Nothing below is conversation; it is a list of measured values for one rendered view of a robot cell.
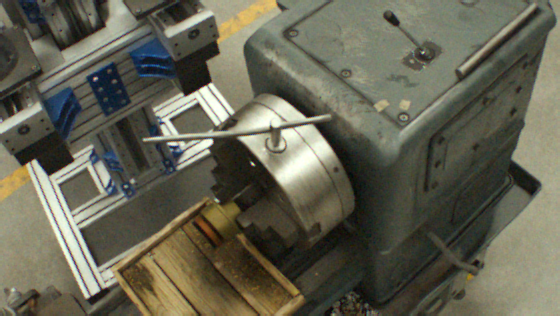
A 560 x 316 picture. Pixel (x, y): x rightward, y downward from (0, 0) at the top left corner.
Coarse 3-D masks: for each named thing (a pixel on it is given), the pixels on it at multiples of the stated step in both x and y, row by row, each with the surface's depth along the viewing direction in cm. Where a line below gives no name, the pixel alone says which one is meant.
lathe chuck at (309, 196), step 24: (240, 120) 130; (264, 120) 127; (240, 144) 126; (264, 144) 124; (288, 144) 124; (264, 168) 123; (288, 168) 123; (312, 168) 124; (240, 192) 151; (288, 192) 122; (312, 192) 124; (336, 192) 127; (312, 216) 126; (336, 216) 131; (312, 240) 131
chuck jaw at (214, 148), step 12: (216, 144) 130; (228, 144) 130; (216, 156) 131; (228, 156) 130; (240, 156) 131; (216, 168) 132; (228, 168) 131; (240, 168) 132; (216, 180) 134; (228, 180) 131; (240, 180) 132; (252, 180) 134; (216, 192) 131; (228, 192) 132
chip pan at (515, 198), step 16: (512, 192) 190; (528, 192) 190; (496, 208) 188; (512, 208) 187; (480, 224) 186; (496, 224) 185; (464, 240) 183; (480, 240) 183; (464, 256) 181; (432, 272) 179; (448, 272) 179; (416, 288) 177; (432, 288) 177; (384, 304) 176; (400, 304) 175; (416, 304) 174
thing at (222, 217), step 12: (216, 204) 131; (228, 204) 132; (204, 216) 132; (216, 216) 130; (228, 216) 130; (204, 228) 130; (216, 228) 130; (228, 228) 131; (216, 240) 131; (228, 240) 132
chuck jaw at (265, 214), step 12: (264, 204) 132; (276, 204) 132; (240, 216) 132; (252, 216) 131; (264, 216) 131; (276, 216) 130; (288, 216) 130; (240, 228) 134; (252, 228) 132; (264, 228) 129; (276, 228) 129; (288, 228) 128; (300, 228) 129; (312, 228) 129; (288, 240) 128
